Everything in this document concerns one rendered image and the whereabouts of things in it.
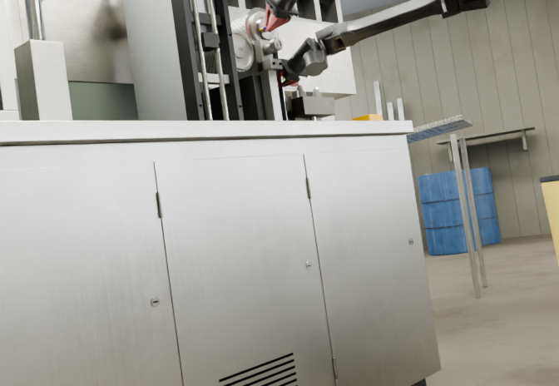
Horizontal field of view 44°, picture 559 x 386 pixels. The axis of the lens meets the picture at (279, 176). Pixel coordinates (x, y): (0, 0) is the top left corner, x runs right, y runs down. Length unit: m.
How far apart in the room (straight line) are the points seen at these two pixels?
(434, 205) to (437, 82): 1.92
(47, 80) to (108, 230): 0.52
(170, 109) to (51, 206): 0.73
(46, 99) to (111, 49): 0.52
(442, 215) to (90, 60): 5.35
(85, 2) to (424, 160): 6.59
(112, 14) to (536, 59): 6.63
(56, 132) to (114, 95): 0.87
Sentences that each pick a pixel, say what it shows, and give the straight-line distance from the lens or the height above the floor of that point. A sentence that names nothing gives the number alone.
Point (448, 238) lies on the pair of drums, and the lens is 7.11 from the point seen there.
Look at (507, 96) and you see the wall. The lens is 8.38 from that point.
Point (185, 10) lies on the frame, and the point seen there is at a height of 1.22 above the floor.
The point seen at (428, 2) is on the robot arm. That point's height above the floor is 1.21.
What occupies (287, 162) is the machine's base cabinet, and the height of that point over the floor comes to 0.79.
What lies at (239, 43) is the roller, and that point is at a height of 1.20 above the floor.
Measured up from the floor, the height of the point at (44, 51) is 1.14.
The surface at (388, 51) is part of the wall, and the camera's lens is 8.66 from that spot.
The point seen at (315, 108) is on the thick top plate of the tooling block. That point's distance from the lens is 2.27.
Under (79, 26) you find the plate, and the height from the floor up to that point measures 1.31.
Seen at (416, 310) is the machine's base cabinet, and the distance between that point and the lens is 2.20.
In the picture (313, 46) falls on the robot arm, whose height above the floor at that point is 1.16.
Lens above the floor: 0.67
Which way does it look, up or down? 3 degrees up
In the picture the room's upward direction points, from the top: 8 degrees counter-clockwise
